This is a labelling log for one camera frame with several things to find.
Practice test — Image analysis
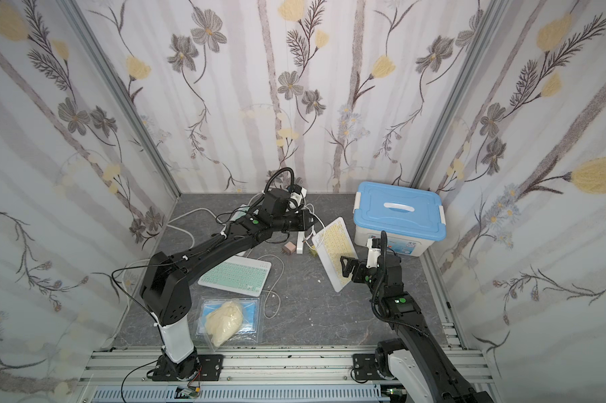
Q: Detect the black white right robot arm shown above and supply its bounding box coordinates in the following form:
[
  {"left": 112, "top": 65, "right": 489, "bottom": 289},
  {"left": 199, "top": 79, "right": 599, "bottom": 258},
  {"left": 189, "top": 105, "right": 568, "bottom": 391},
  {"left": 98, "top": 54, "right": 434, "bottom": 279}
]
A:
[{"left": 340, "top": 250, "right": 493, "bottom": 402}]

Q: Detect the cream cloth bundle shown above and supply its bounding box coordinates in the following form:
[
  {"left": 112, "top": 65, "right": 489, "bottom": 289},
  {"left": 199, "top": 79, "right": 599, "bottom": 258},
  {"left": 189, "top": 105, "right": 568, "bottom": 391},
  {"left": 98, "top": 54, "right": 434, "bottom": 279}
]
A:
[{"left": 205, "top": 301, "right": 244, "bottom": 348}]

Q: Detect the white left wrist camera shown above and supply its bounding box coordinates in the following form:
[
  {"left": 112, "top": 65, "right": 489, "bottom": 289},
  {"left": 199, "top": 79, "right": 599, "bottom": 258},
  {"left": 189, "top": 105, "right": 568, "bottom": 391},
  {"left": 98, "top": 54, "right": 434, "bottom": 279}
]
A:
[{"left": 288, "top": 184, "right": 307, "bottom": 211}]

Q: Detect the bag of blue masks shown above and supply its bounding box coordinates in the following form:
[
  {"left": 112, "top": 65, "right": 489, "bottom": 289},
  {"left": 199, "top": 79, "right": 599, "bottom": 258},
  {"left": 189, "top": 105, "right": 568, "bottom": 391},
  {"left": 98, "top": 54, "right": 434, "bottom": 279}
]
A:
[{"left": 194, "top": 297, "right": 262, "bottom": 351}]

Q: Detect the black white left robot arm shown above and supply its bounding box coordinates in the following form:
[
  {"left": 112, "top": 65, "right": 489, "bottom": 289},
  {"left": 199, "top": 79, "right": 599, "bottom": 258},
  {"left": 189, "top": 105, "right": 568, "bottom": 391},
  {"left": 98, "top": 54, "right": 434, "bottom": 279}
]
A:
[{"left": 139, "top": 203, "right": 318, "bottom": 381}]

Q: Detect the white power strip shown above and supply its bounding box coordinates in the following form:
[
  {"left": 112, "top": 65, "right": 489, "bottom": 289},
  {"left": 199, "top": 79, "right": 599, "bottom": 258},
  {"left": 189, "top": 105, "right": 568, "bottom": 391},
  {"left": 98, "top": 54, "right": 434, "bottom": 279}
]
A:
[{"left": 296, "top": 231, "right": 305, "bottom": 255}]

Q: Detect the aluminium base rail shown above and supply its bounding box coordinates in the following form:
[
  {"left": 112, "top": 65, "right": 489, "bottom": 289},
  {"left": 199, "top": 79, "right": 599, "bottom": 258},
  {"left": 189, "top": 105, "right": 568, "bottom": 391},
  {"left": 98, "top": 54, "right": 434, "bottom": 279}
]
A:
[{"left": 77, "top": 345, "right": 397, "bottom": 401}]

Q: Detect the blue lid storage box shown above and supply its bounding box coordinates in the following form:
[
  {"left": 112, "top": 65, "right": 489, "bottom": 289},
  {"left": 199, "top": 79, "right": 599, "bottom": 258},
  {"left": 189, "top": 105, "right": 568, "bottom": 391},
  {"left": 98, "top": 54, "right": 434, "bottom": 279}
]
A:
[{"left": 353, "top": 181, "right": 447, "bottom": 257}]

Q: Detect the white cable yellow keyboard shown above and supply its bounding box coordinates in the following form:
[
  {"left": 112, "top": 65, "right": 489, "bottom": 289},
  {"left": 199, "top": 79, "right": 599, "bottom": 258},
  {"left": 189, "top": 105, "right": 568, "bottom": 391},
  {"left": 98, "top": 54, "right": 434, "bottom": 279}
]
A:
[{"left": 307, "top": 205, "right": 326, "bottom": 231}]

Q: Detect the green white keyboard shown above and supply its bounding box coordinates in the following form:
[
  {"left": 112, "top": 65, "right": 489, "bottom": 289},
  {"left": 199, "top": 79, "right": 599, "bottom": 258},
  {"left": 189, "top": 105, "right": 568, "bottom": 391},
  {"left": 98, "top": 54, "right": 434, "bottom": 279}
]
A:
[
  {"left": 222, "top": 205, "right": 254, "bottom": 238},
  {"left": 197, "top": 256, "right": 271, "bottom": 297}
]

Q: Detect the white USB cable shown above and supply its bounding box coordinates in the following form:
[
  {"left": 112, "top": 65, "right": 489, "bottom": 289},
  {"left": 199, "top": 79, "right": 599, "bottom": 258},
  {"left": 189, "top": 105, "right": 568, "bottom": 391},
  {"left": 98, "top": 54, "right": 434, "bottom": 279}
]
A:
[{"left": 257, "top": 253, "right": 286, "bottom": 320}]

